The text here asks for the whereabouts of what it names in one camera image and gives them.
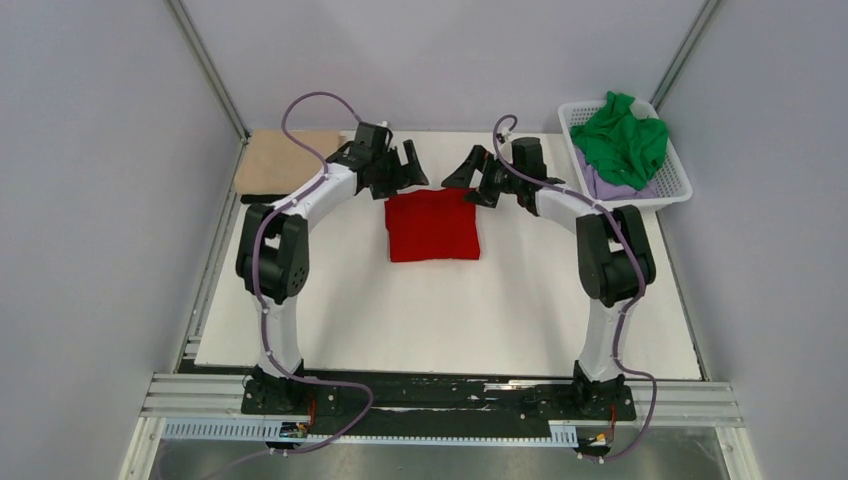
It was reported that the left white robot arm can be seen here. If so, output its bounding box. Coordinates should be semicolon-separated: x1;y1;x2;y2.
235;122;429;415

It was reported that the red t shirt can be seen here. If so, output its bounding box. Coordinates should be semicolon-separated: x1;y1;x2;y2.
384;188;481;263

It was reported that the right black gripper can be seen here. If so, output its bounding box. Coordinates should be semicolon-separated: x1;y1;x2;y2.
444;145;524;208

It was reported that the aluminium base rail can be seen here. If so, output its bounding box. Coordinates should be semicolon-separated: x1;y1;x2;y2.
141;373;744;428

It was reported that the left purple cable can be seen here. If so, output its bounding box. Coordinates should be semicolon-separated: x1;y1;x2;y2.
155;91;376;480

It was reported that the purple cable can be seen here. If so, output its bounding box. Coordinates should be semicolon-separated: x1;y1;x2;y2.
155;91;376;480
491;114;658;463

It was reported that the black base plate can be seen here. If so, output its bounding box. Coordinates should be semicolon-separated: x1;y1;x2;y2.
240;369;637;439

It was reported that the left aluminium frame post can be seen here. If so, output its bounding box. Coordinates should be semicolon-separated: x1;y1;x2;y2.
164;0;250;145

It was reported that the folded beige t shirt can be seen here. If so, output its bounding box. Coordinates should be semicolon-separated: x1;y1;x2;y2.
233;129;324;195

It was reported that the green t shirt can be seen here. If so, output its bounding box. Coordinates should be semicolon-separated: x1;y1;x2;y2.
569;91;669;190

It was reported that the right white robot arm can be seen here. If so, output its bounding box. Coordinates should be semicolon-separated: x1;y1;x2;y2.
441;137;656;419

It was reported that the folded black t shirt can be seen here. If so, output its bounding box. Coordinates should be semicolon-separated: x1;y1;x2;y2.
239;194;287;205

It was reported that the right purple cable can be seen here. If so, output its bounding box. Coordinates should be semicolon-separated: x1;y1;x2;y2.
491;114;658;463

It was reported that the aluminium frame post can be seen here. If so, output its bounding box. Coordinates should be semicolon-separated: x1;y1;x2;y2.
650;0;724;111
164;0;250;145

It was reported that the right aluminium frame post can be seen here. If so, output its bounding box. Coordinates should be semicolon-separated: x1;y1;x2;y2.
650;0;724;111

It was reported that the lilac t shirt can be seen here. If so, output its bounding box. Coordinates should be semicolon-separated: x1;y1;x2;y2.
573;145;662;201

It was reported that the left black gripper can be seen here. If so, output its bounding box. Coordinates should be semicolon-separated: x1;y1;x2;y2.
369;140;427;200

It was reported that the white slotted cable duct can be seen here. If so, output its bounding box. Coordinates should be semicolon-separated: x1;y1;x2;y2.
160;418;578;448

